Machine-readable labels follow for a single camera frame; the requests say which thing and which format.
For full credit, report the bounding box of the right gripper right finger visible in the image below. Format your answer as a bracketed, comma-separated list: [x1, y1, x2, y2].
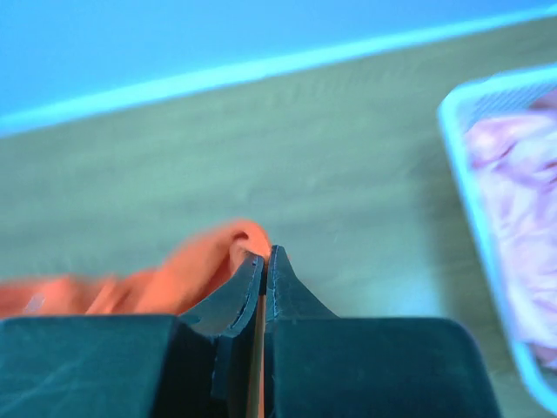
[264, 246, 500, 418]

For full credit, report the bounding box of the orange t shirt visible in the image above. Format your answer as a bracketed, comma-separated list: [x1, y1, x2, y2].
[1, 220, 272, 323]

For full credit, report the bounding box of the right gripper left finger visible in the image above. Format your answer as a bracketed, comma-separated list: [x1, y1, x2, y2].
[1, 255, 265, 417]

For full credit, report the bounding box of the white plastic laundry basket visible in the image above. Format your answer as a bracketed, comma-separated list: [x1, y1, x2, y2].
[437, 63, 556, 415]

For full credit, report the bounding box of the light pink t shirt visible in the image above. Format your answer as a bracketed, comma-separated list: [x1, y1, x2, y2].
[465, 91, 556, 368]

